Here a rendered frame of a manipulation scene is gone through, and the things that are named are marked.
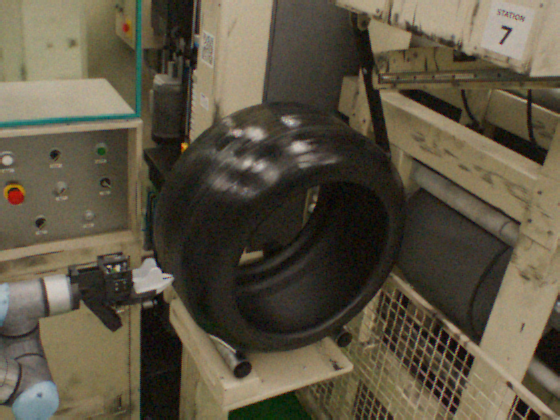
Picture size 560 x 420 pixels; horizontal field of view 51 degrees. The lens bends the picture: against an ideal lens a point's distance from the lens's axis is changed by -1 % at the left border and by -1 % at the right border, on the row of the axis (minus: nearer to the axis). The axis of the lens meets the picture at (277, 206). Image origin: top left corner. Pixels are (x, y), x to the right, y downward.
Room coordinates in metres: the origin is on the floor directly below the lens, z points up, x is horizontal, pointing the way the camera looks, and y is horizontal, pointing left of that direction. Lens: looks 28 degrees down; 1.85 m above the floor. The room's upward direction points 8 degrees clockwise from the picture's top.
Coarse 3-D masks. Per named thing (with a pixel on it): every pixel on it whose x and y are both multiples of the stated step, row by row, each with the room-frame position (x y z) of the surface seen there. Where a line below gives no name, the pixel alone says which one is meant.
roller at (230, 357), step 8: (216, 344) 1.08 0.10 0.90; (224, 352) 1.04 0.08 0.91; (232, 352) 1.03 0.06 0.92; (240, 352) 1.04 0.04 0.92; (232, 360) 1.01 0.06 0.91; (240, 360) 1.01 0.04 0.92; (232, 368) 1.00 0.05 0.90; (240, 368) 0.99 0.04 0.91; (248, 368) 1.01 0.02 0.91; (240, 376) 1.00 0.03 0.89
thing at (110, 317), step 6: (84, 300) 0.91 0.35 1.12; (90, 300) 0.91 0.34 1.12; (96, 300) 0.91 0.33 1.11; (90, 306) 0.91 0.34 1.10; (96, 306) 0.91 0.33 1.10; (102, 306) 0.92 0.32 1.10; (108, 306) 0.95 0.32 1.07; (96, 312) 0.91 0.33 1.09; (102, 312) 0.92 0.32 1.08; (108, 312) 0.93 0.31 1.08; (114, 312) 0.95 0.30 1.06; (102, 318) 0.92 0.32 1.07; (108, 318) 0.93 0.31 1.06; (114, 318) 0.93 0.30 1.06; (120, 318) 0.95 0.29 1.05; (108, 324) 0.93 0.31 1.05; (114, 324) 0.93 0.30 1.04; (120, 324) 0.94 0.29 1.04; (114, 330) 0.93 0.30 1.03
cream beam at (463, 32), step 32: (352, 0) 1.38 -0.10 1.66; (384, 0) 1.29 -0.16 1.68; (416, 0) 1.21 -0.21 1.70; (448, 0) 1.14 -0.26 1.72; (480, 0) 1.08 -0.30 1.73; (512, 0) 1.02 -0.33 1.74; (544, 0) 0.97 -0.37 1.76; (416, 32) 1.20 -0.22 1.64; (448, 32) 1.12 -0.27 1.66; (480, 32) 1.06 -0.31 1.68; (544, 32) 0.96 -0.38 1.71; (512, 64) 0.99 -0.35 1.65; (544, 64) 0.98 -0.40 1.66
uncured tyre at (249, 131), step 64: (256, 128) 1.13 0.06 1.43; (320, 128) 1.12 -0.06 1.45; (192, 192) 1.04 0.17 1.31; (256, 192) 0.99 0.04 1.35; (320, 192) 1.41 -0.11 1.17; (384, 192) 1.14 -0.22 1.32; (192, 256) 0.96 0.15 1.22; (320, 256) 1.37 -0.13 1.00; (384, 256) 1.17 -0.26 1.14; (256, 320) 1.17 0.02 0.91; (320, 320) 1.11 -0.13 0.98
